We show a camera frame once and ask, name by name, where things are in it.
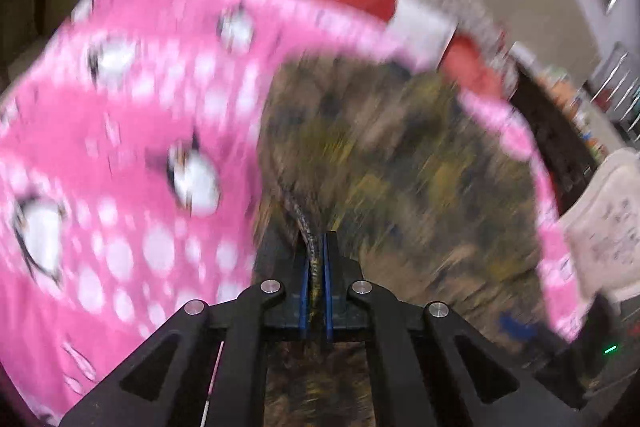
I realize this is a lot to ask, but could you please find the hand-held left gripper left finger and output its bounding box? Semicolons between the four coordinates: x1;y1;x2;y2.
59;231;314;427

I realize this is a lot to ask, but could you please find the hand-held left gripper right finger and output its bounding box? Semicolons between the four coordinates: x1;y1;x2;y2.
322;231;587;427

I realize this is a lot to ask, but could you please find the brown patterned garment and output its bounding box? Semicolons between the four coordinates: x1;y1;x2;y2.
252;57;568;427

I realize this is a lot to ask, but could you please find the white ornate chair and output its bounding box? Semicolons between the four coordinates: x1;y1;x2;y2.
556;147;640;304

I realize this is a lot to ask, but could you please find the dark carved wooden cabinet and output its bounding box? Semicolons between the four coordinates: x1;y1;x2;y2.
509;57;602;214

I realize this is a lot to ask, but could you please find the pile of colourful small items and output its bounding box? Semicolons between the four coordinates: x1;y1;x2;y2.
539;66;610;160

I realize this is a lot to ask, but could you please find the pink printed blanket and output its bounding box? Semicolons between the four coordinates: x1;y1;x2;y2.
0;0;588;424

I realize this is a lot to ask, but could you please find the metal railing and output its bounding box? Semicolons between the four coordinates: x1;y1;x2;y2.
584;41;640;144

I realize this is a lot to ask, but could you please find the small red pillow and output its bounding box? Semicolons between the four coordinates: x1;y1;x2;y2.
442;34;507;102

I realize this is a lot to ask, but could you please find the white pillow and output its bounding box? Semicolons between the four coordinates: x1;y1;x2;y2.
384;0;459;70

